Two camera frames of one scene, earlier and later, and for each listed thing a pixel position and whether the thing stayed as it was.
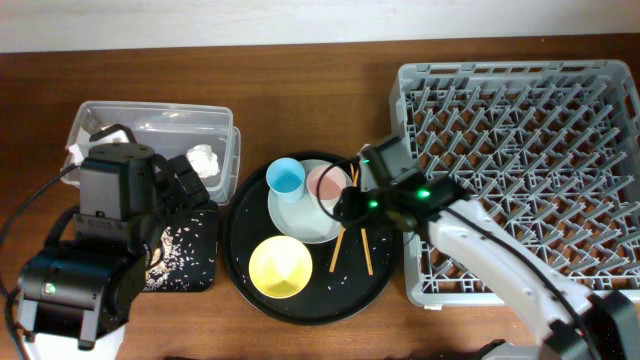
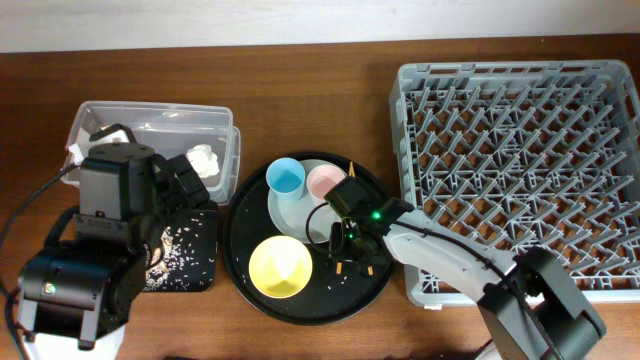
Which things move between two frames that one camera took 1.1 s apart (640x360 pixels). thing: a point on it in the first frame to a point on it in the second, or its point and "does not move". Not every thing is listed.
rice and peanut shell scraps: x=174 y=264 does not move
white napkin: x=204 y=160 does not move
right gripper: x=358 y=206 to x=339 y=249
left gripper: x=170 y=190 does not move
